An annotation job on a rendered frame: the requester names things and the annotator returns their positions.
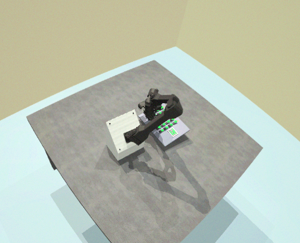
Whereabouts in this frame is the grey switch panel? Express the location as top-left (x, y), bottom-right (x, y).
top-left (138, 103), bottom-right (190, 147)

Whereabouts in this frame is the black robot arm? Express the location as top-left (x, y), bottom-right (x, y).
top-left (123, 89), bottom-right (183, 145)

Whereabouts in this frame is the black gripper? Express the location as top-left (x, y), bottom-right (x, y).
top-left (138, 101), bottom-right (158, 120)

